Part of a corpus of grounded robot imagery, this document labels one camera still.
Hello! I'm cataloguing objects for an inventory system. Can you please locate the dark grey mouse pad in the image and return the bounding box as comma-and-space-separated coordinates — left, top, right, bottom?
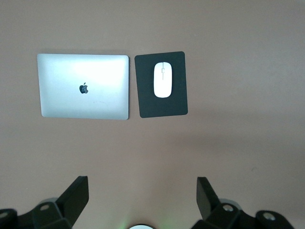
134, 51, 189, 119

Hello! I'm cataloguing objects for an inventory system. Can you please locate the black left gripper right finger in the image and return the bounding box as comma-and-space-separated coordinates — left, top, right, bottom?
192, 177, 257, 229

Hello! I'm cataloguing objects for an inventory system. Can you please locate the white computer mouse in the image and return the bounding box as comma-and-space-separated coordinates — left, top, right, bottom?
153, 62, 173, 98

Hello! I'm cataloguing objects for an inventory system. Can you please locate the brown table cloth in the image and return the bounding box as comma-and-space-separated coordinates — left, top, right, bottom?
0, 0, 305, 229

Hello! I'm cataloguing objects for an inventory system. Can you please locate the silver closed laptop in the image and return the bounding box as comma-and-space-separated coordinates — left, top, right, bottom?
37, 52, 131, 120

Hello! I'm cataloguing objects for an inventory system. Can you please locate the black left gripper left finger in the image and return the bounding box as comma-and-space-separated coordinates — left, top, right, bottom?
18, 176, 90, 229

